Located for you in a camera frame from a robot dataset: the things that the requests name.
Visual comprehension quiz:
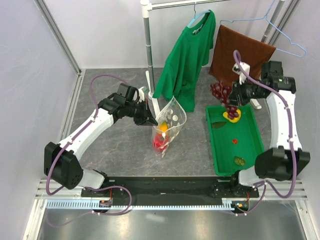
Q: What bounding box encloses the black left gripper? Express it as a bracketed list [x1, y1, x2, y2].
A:
[125, 98, 158, 127]

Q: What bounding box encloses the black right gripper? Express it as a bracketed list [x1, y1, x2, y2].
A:
[223, 77, 265, 107]

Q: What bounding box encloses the orange green mango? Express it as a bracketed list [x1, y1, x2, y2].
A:
[158, 121, 169, 132]

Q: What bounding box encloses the clear dotted zip top bag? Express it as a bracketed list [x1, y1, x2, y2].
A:
[151, 97, 187, 158]

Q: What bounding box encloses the purple grape bunch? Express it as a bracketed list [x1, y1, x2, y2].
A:
[210, 81, 238, 119]

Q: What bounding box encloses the red bell pepper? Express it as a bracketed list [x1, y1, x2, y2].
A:
[152, 134, 169, 153]

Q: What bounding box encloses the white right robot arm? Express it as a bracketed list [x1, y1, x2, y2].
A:
[229, 61, 311, 197]

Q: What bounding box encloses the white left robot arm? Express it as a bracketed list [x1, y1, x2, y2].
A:
[44, 83, 158, 197]

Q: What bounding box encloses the brown towel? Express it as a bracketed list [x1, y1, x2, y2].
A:
[208, 24, 277, 87]

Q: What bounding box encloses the green t-shirt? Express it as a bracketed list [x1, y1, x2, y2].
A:
[153, 10, 216, 113]

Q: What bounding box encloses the green plastic tray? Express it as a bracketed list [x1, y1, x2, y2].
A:
[205, 105, 265, 176]

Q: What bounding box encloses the green leaf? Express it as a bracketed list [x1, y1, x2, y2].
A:
[234, 156, 246, 166]

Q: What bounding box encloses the light blue shirt hanger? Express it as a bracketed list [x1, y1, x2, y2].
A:
[187, 2, 211, 28]

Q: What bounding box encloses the white garment rack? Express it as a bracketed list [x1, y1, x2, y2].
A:
[139, 0, 301, 117]

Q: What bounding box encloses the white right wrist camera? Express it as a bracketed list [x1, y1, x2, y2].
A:
[232, 62, 250, 85]

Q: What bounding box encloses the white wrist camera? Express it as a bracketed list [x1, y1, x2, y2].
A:
[232, 62, 250, 85]
[138, 86, 149, 103]

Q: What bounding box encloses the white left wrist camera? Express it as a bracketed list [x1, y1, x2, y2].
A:
[138, 86, 149, 103]

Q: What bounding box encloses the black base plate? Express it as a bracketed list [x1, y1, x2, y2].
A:
[81, 176, 259, 205]

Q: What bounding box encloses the blue wire hanger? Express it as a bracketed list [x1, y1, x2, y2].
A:
[219, 0, 307, 58]

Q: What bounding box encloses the slotted cable duct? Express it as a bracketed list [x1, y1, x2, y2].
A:
[46, 199, 236, 211]

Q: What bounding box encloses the aluminium frame post right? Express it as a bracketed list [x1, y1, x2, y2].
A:
[261, 0, 301, 45]

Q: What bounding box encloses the aluminium frame post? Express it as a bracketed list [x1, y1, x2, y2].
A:
[34, 0, 82, 75]
[261, 0, 301, 45]

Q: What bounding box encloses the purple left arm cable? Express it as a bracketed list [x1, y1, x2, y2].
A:
[46, 74, 141, 196]

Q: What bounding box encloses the aluminium frame post left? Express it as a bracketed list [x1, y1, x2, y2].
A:
[34, 0, 82, 75]

